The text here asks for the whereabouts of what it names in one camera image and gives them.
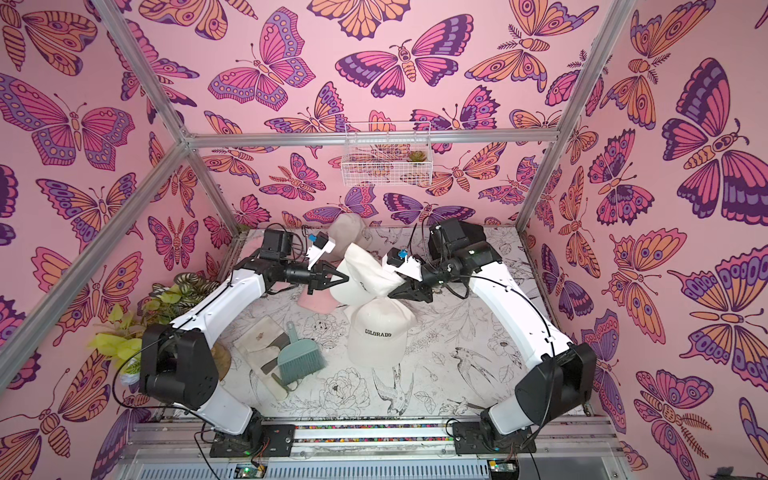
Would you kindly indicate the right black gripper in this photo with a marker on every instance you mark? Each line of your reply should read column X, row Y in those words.
column 418, row 283

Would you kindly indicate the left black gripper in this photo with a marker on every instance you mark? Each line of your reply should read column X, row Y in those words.
column 319, row 279

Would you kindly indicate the black cap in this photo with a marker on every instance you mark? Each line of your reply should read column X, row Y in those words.
column 473, row 232

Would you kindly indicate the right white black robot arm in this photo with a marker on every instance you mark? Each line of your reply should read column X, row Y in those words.
column 560, row 373

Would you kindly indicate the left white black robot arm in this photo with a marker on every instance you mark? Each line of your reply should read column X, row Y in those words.
column 176, row 363

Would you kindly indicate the plain pink cap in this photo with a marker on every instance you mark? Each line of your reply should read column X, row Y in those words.
column 319, row 301

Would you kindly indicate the cream cap rear left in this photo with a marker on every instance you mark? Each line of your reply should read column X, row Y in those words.
column 347, row 229

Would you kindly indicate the teal hand brush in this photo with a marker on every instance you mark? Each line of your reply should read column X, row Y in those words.
column 300, row 358

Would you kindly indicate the clear plastic dustpan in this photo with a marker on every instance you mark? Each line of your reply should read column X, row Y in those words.
column 257, row 375

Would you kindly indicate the small succulent in basket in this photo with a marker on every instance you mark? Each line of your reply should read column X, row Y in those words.
column 417, row 156

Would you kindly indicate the potted green plant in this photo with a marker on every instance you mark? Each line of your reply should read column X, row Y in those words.
column 121, row 339

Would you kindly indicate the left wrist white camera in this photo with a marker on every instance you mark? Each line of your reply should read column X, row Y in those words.
column 318, row 245

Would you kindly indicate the wrist white camera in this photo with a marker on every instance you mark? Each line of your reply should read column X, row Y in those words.
column 318, row 245
column 401, row 262

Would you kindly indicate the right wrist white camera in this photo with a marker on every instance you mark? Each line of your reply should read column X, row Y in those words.
column 401, row 262

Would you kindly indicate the white wire basket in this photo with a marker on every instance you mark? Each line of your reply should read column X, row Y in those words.
column 376, row 153

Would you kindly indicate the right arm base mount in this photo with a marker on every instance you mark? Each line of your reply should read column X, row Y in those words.
column 469, row 438

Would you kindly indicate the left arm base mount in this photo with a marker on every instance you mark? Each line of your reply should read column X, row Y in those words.
column 258, row 441

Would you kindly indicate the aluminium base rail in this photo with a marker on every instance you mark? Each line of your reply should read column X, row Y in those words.
column 572, row 448

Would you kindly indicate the aluminium frame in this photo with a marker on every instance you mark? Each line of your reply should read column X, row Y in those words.
column 46, row 313

